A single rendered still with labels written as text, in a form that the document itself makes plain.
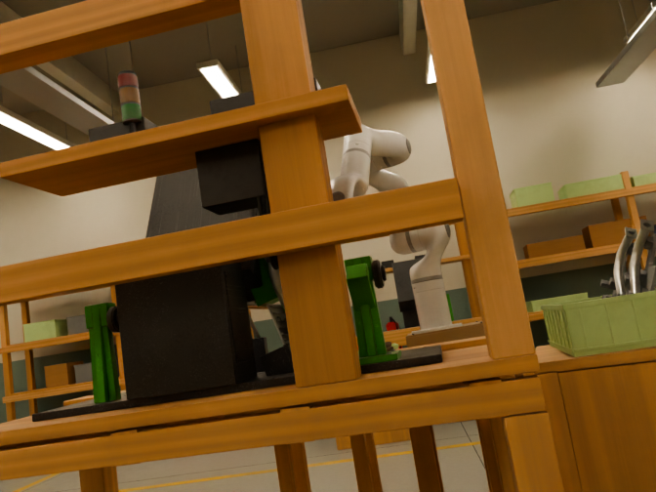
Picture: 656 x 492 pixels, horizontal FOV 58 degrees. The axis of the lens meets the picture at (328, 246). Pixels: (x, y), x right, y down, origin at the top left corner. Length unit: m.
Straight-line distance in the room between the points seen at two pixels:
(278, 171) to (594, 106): 6.84
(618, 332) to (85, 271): 1.58
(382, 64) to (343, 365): 6.81
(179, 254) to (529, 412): 0.84
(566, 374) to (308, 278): 1.01
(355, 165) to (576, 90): 6.41
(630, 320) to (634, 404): 0.26
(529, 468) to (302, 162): 0.82
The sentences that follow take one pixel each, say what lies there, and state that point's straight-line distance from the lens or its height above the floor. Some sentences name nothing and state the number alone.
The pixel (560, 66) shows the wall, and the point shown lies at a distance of 8.12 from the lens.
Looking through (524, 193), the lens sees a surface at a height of 2.16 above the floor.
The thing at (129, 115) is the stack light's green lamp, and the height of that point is 1.61.
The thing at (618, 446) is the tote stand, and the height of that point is 0.51.
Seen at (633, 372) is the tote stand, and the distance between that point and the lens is 2.06.
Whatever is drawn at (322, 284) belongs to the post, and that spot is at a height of 1.10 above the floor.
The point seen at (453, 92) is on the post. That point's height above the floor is 1.48.
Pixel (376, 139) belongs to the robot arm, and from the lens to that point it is 1.95.
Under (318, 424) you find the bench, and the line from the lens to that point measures 1.36.
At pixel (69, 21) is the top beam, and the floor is 1.89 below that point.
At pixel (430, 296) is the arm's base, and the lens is 2.20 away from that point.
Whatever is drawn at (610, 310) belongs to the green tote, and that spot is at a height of 0.92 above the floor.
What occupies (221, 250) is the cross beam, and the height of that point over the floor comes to 1.21.
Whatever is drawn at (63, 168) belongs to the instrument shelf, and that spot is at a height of 1.50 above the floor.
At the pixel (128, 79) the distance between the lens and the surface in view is 1.65.
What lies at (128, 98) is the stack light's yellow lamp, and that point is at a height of 1.66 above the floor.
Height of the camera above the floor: 1.00
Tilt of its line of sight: 8 degrees up
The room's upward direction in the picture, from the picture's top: 9 degrees counter-clockwise
